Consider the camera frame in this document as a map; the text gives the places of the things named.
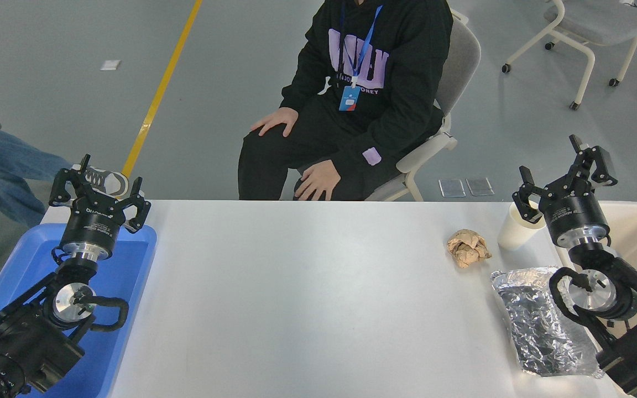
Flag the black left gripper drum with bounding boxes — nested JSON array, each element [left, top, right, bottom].
[[60, 193, 127, 252]]

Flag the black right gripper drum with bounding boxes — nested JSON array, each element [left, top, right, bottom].
[[540, 190, 611, 247]]

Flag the white paper cup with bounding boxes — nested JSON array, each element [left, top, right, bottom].
[[498, 201, 547, 253]]

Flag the person's right hand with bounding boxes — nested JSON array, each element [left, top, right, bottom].
[[249, 107, 300, 138]]

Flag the person's left hand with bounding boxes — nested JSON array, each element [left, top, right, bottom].
[[294, 159, 343, 202]]

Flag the blue plastic tray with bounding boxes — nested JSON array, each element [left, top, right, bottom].
[[0, 223, 158, 398]]

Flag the clear floor plate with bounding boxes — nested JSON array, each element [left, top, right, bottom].
[[466, 177, 495, 197], [438, 179, 467, 198]]

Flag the person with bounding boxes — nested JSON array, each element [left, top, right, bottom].
[[0, 119, 130, 228], [238, 0, 455, 201]]

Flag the crumpled tan paper ball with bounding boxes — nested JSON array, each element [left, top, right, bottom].
[[447, 229, 493, 270]]

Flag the crumpled silver foil tray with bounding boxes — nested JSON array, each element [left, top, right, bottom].
[[490, 266, 605, 379]]

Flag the white chair with grey seat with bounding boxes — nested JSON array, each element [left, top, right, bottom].
[[363, 10, 482, 202], [501, 0, 637, 111]]

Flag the blue id badge with lanyard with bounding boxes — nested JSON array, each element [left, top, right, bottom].
[[338, 0, 383, 112]]

